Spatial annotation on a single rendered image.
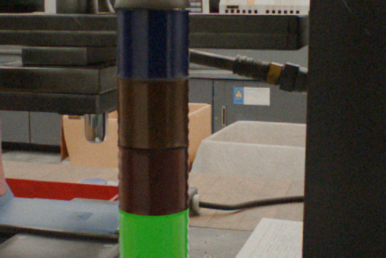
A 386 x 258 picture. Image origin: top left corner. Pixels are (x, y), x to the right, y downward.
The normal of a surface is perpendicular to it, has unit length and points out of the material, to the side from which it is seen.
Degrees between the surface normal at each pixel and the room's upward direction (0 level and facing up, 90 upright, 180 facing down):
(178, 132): 76
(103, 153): 85
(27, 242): 0
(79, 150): 91
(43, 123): 90
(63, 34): 90
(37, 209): 4
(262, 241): 1
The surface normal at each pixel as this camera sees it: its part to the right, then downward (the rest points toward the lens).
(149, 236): -0.06, -0.07
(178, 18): 0.73, -0.13
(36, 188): -0.26, 0.16
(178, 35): 0.64, 0.37
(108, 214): -0.01, -0.97
